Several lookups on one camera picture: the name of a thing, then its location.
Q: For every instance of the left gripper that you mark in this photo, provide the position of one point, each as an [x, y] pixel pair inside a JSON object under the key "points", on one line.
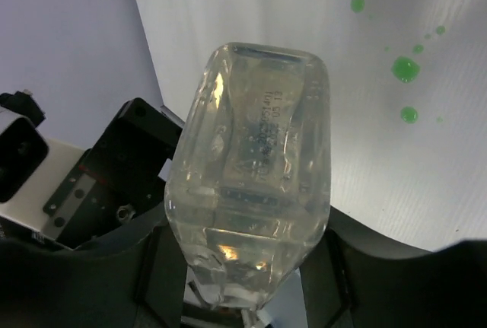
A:
{"points": [[114, 204]]}

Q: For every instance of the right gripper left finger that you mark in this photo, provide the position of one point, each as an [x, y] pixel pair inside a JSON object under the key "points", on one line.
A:
{"points": [[141, 286]]}

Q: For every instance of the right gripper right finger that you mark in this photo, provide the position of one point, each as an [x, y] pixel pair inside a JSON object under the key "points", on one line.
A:
{"points": [[357, 277]]}

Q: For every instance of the clear bottle black label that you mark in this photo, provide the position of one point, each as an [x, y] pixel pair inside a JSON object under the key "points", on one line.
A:
{"points": [[248, 192]]}

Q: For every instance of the green soap spill drops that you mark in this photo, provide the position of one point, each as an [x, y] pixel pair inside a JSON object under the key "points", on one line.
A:
{"points": [[379, 57]]}

